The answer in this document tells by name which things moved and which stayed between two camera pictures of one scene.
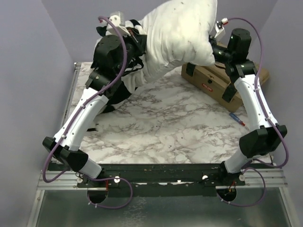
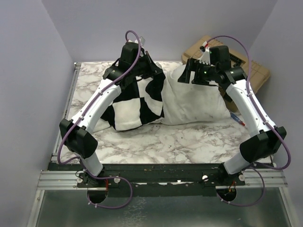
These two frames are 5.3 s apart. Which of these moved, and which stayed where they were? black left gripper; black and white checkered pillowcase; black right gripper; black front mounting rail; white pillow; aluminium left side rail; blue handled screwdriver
Moved: black left gripper; black right gripper; black and white checkered pillowcase; white pillow
Stayed: blue handled screwdriver; black front mounting rail; aluminium left side rail
